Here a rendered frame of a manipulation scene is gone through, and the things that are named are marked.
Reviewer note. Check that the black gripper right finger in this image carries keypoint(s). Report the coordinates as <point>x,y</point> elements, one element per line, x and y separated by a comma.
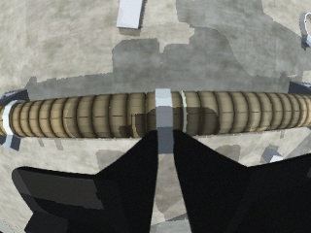
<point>216,198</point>

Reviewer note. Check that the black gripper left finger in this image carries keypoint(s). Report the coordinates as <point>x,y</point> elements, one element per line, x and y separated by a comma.
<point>121,195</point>

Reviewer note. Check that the silver metal hose clamp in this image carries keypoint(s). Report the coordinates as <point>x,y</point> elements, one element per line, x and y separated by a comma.
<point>306,39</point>
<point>164,120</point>
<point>12,140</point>

